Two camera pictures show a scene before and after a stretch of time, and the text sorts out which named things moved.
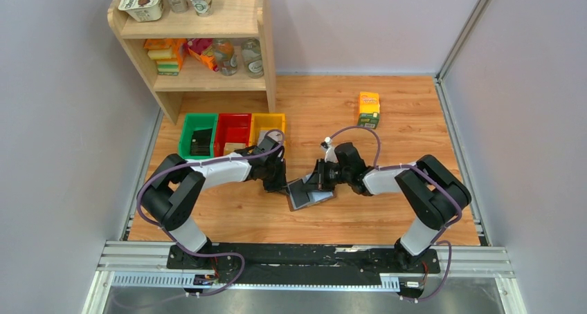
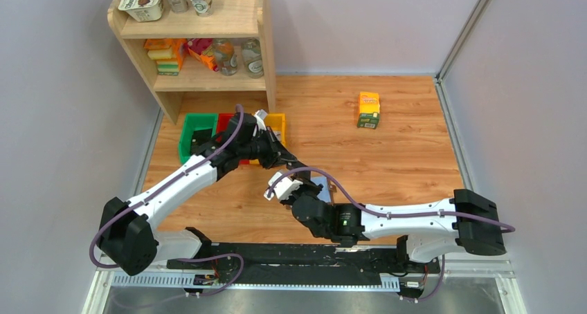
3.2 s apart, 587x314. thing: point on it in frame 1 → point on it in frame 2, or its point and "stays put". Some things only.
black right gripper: [317, 180] → [307, 185]
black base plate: [303, 263] stays put
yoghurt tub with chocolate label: [144, 3] stays put
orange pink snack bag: [203, 49] stays put
